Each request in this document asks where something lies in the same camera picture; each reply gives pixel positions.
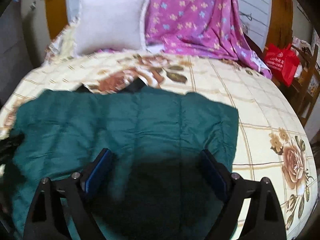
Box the cream floral bed sheet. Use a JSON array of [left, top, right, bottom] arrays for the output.
[[1, 26, 318, 239]]

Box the white slatted headboard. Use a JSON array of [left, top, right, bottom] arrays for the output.
[[66, 0, 272, 49]]

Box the red shopping bag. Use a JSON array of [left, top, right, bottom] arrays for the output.
[[264, 43, 300, 87]]

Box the purple floral blanket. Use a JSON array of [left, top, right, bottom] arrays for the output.
[[145, 0, 272, 79]]

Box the white square pillow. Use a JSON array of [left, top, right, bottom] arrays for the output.
[[74, 0, 150, 55]]

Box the dark green puffer jacket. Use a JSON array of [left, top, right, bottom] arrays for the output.
[[5, 87, 238, 239]]

